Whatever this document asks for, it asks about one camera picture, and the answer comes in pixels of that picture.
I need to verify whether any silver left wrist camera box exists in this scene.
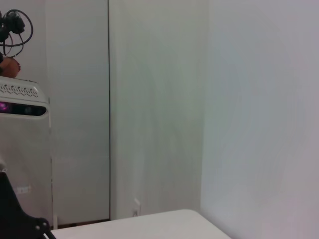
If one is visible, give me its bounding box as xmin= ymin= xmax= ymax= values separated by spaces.
xmin=0 ymin=76 xmax=50 ymax=121

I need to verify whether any reddish brown background object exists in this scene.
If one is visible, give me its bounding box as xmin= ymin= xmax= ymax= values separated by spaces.
xmin=0 ymin=56 xmax=22 ymax=78

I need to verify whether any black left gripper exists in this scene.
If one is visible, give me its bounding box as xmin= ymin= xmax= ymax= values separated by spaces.
xmin=0 ymin=171 xmax=57 ymax=239

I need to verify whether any black coiled cable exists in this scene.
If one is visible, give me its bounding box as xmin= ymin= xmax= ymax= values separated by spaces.
xmin=0 ymin=9 xmax=34 ymax=57

